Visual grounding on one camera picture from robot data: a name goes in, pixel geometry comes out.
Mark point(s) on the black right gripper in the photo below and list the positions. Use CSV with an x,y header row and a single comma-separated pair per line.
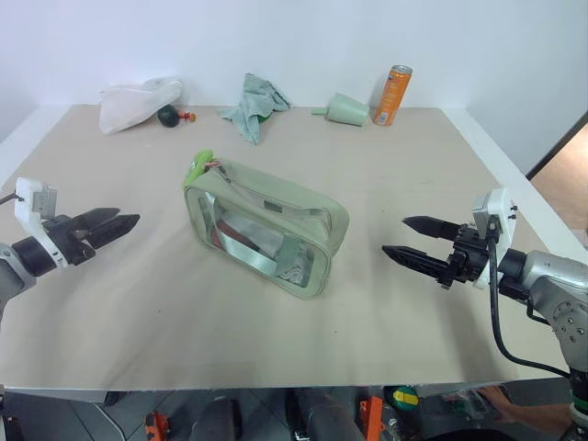
x,y
466,259

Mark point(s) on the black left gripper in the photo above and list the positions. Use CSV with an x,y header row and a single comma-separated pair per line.
x,y
69,241

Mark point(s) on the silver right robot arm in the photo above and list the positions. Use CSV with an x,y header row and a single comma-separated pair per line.
x,y
558,294

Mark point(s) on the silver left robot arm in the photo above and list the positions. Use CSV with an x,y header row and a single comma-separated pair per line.
x,y
14,268

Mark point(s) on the green transparent toiletry pouch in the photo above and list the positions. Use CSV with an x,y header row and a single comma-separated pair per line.
x,y
280,202

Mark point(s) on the dark green round toy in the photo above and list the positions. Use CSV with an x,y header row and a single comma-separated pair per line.
x,y
167,116

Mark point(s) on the small red orange toy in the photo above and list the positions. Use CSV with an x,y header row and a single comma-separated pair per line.
x,y
187,116

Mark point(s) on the orange drink can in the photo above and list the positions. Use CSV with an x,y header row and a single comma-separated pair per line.
x,y
390,96

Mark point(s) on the pale green plastic cup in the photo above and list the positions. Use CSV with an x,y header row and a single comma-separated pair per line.
x,y
347,109

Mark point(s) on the green yellow round object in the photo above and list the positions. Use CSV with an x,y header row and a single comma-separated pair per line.
x,y
401,398

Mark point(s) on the orange plastic clamp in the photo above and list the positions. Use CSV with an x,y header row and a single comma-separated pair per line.
x,y
372,413
157,425

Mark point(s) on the crumpled green cloth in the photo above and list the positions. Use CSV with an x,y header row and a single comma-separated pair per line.
x,y
250,110

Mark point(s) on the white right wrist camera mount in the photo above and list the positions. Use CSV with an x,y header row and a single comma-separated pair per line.
x,y
500,216

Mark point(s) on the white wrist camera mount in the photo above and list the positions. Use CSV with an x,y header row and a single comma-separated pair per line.
x,y
28,202
500,216

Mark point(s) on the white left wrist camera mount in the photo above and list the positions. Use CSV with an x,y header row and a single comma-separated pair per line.
x,y
28,202

